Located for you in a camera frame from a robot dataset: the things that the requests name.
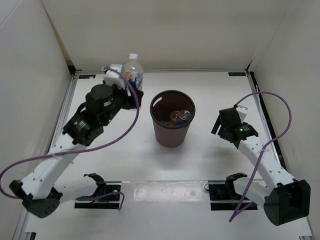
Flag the brown plastic bin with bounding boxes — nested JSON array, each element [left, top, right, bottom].
[[149, 90, 196, 148]]

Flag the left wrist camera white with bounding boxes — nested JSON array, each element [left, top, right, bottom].
[[102, 64, 125, 90]]

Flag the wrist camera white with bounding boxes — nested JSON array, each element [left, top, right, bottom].
[[236, 105, 249, 123], [102, 64, 125, 90]]

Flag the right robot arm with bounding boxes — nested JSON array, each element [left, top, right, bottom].
[[211, 105, 311, 226]]

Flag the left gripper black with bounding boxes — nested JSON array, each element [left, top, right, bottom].
[[102, 81, 145, 126]]

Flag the clear bottle orange blue label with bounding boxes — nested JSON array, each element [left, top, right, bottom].
[[123, 53, 144, 91]]

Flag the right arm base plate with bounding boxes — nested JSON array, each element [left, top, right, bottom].
[[203, 181, 241, 211]]

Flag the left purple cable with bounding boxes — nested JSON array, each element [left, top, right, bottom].
[[0, 68, 140, 211]]

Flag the orange juice bottle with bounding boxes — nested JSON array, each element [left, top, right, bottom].
[[170, 110, 180, 125]]

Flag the left blue corner sticker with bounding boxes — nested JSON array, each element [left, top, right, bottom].
[[78, 74, 96, 79]]

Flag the clear unlabeled plastic bottle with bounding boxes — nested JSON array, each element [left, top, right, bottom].
[[160, 120, 174, 128]]

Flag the blue corner sticker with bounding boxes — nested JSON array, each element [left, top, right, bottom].
[[78, 74, 96, 79], [228, 72, 247, 77]]

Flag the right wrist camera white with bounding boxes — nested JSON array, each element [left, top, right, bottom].
[[236, 105, 249, 123]]

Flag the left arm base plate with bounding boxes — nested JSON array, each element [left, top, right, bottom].
[[74, 181, 123, 210]]

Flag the right blue corner sticker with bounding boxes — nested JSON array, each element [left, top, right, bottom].
[[228, 72, 247, 77]]

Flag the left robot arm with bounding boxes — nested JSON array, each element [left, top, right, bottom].
[[9, 83, 144, 219]]

